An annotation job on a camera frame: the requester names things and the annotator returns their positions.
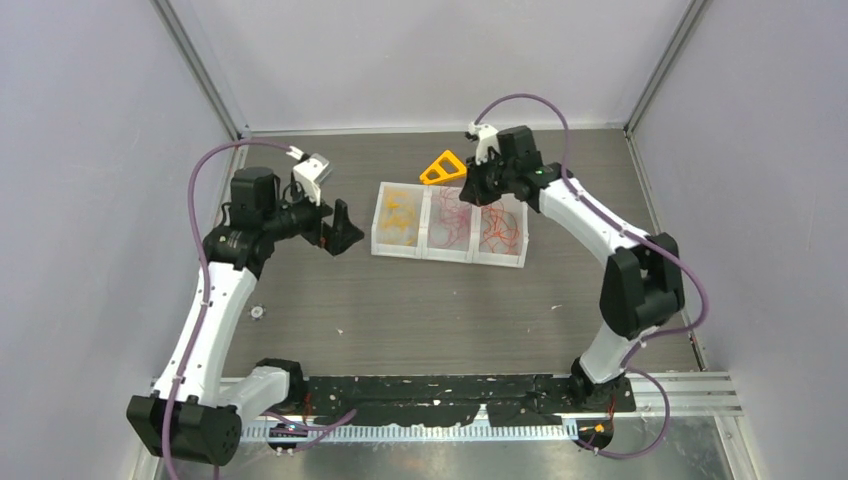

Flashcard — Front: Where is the dark red-orange cable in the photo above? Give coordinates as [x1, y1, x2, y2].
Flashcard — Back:
[480, 202, 525, 257]

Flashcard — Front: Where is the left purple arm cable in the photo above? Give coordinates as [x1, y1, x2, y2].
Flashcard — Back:
[161, 137, 306, 480]

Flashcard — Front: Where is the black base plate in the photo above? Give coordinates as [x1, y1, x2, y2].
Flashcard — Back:
[284, 374, 636, 427]

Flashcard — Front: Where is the white three-compartment tray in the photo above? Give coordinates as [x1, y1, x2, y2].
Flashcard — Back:
[371, 182, 529, 268]

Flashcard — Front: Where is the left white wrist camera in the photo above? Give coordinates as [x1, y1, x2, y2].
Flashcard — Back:
[286, 147, 333, 206]

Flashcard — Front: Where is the white slotted cable duct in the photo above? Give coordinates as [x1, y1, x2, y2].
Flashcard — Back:
[241, 422, 598, 444]

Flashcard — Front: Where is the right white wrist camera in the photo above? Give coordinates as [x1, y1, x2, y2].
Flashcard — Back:
[465, 122, 500, 166]

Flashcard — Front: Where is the pink cable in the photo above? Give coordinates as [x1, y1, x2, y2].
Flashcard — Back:
[430, 189, 474, 252]

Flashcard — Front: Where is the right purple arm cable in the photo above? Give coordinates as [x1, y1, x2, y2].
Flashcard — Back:
[472, 92, 711, 461]

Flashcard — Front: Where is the yellow cable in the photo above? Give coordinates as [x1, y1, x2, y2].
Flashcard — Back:
[381, 190, 419, 244]

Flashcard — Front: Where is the yellow triangular plastic piece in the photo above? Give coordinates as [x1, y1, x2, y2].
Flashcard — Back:
[419, 150, 467, 186]

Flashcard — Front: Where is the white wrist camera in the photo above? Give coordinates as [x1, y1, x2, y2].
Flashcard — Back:
[465, 122, 500, 166]
[286, 147, 333, 206]

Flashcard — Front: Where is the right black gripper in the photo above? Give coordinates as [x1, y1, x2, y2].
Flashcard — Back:
[459, 152, 516, 208]

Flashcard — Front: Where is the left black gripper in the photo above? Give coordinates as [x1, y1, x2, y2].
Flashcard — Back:
[264, 179, 363, 255]

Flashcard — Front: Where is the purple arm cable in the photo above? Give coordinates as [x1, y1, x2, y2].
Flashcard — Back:
[161, 137, 306, 480]
[472, 92, 711, 461]

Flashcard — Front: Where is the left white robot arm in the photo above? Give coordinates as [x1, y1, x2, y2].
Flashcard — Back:
[126, 158, 364, 467]

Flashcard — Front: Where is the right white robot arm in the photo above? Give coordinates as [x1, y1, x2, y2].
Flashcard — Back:
[459, 124, 685, 411]

